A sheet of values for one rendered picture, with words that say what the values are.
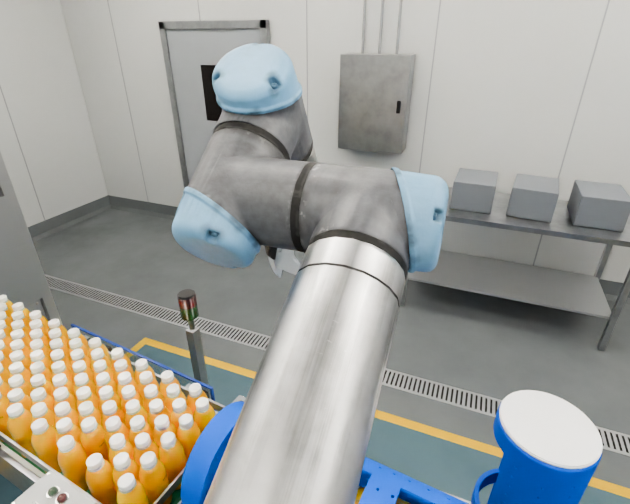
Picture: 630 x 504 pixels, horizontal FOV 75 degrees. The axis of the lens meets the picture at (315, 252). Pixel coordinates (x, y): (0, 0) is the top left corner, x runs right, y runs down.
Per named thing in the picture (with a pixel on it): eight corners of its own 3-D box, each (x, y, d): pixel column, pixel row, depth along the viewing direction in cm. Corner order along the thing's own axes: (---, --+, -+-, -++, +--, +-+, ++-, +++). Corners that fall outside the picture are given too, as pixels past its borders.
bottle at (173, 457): (186, 465, 126) (177, 426, 118) (192, 483, 121) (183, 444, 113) (163, 476, 123) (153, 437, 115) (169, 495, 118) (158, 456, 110)
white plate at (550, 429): (579, 394, 133) (578, 397, 134) (490, 384, 137) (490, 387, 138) (621, 474, 109) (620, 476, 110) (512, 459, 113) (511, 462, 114)
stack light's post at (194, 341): (223, 508, 203) (192, 333, 151) (217, 504, 204) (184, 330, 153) (228, 501, 206) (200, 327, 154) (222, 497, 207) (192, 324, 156)
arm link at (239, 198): (273, 245, 29) (315, 124, 33) (143, 223, 32) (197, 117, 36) (300, 286, 35) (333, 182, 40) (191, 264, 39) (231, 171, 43)
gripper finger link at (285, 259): (290, 300, 61) (303, 251, 56) (261, 279, 63) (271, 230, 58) (302, 291, 63) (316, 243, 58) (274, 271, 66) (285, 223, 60)
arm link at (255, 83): (188, 100, 34) (224, 31, 38) (232, 177, 44) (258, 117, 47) (275, 108, 32) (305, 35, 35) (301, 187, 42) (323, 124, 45)
